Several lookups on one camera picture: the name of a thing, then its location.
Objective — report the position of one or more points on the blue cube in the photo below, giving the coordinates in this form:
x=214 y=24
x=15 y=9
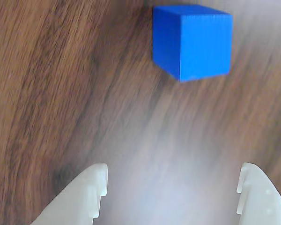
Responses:
x=192 y=44

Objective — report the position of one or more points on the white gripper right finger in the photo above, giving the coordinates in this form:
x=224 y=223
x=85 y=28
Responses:
x=260 y=199

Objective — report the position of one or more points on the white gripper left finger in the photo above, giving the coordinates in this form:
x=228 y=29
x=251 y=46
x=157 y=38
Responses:
x=77 y=201

